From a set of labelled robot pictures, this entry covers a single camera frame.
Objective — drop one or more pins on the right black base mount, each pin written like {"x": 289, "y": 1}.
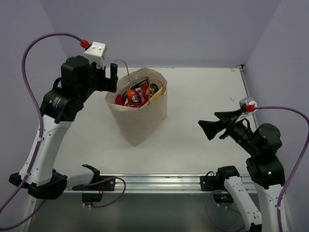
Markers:
{"x": 210, "y": 183}

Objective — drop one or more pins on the aluminium mounting rail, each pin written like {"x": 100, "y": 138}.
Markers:
{"x": 131, "y": 183}

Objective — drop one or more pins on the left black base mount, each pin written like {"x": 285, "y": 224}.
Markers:
{"x": 93, "y": 194}

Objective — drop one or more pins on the orange snack packet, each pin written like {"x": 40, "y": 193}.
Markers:
{"x": 132, "y": 96}

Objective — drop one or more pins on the red pink candy packet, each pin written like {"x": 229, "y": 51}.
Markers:
{"x": 143, "y": 93}

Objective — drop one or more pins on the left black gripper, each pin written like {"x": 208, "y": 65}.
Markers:
{"x": 104, "y": 79}

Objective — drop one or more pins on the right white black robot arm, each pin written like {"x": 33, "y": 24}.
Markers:
{"x": 263, "y": 166}

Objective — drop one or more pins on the dark brown snack bag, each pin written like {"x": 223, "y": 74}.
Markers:
{"x": 134, "y": 86}

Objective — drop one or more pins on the brown paper bag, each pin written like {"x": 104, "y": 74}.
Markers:
{"x": 136, "y": 124}

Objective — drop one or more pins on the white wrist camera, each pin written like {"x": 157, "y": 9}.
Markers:
{"x": 95, "y": 53}
{"x": 247, "y": 105}

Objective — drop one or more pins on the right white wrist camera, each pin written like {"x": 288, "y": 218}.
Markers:
{"x": 247, "y": 105}

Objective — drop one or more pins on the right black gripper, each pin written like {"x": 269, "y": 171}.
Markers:
{"x": 211, "y": 128}

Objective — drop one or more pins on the green snack packet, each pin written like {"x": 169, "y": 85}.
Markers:
{"x": 153, "y": 88}

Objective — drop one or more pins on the red R snack packet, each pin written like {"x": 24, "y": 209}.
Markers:
{"x": 119, "y": 100}

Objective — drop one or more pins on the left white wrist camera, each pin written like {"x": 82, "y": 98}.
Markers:
{"x": 95, "y": 53}

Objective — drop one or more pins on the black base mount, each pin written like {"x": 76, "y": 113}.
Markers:
{"x": 93, "y": 194}
{"x": 210, "y": 183}

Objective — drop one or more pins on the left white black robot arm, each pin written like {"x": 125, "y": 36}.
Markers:
{"x": 79, "y": 79}

